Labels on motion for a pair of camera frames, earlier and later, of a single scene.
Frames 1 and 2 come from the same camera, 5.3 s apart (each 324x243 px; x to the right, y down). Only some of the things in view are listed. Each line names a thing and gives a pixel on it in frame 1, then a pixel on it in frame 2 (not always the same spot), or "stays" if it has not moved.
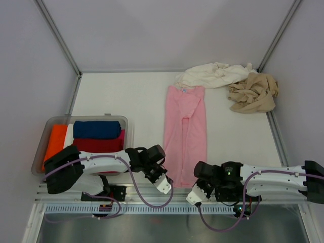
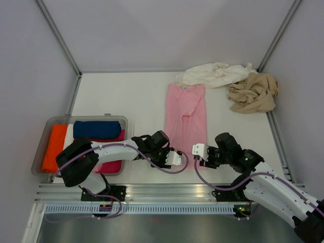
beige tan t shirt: x=255 y=93 stays
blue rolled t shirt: x=96 y=129 stays
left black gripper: x=161 y=171 -> x=162 y=163
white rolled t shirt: x=69 y=137 stays
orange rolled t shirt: x=55 y=143 stays
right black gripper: x=208 y=192 -> x=209 y=164
